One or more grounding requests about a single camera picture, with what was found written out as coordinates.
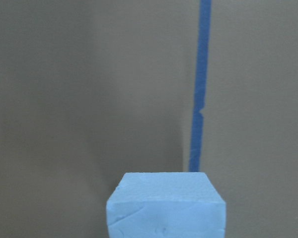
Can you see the light blue foam block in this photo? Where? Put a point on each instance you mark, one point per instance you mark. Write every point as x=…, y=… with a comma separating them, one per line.
x=165, y=205

